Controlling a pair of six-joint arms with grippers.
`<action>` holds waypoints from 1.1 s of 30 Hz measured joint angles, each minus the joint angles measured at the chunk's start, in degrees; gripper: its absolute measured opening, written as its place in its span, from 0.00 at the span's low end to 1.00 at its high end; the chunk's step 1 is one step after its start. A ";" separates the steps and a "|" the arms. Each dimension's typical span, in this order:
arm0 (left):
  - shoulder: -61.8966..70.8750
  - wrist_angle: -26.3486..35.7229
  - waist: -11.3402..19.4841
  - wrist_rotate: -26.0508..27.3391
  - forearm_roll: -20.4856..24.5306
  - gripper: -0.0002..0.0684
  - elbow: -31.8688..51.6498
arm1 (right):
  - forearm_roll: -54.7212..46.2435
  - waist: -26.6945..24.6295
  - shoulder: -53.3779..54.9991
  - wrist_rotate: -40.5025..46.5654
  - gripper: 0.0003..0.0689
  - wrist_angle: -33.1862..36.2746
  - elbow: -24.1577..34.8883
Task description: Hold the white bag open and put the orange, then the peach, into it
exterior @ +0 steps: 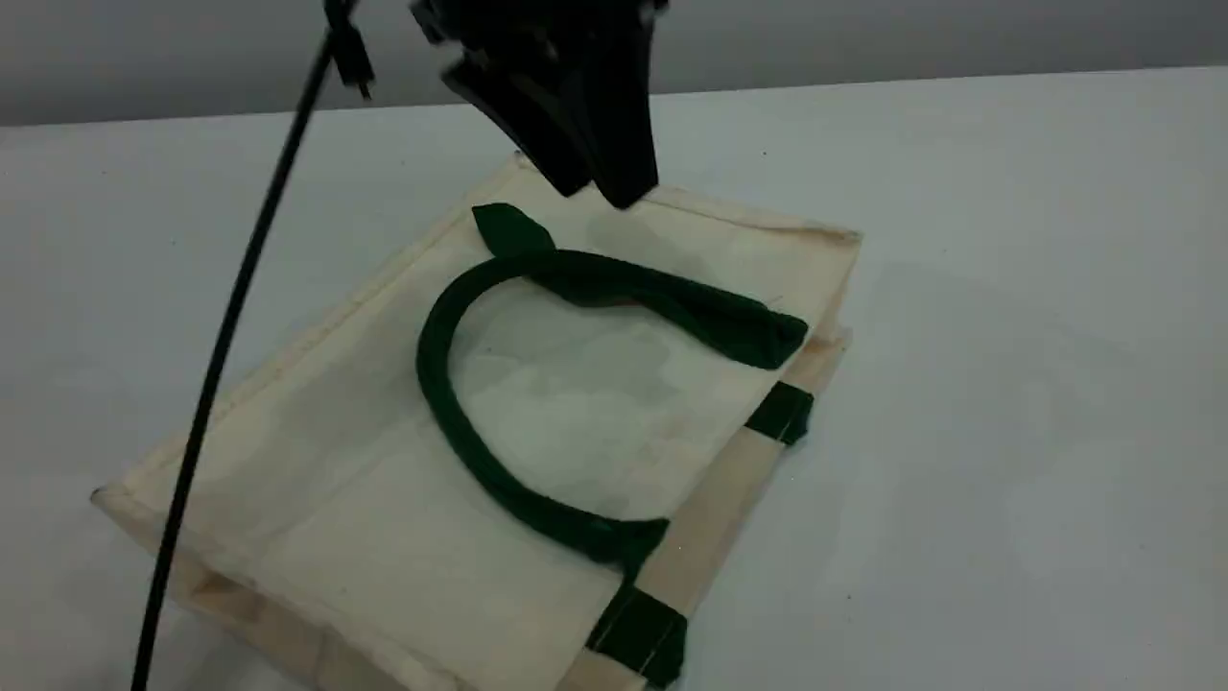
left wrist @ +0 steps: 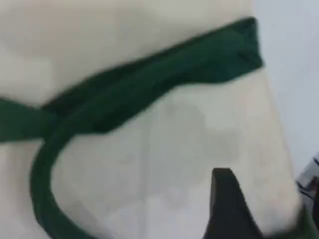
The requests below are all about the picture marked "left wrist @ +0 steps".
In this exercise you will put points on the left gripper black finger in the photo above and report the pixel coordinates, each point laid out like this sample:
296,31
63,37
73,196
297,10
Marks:
226,211

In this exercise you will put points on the right gripper silver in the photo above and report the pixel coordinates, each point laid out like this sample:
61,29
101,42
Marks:
310,176

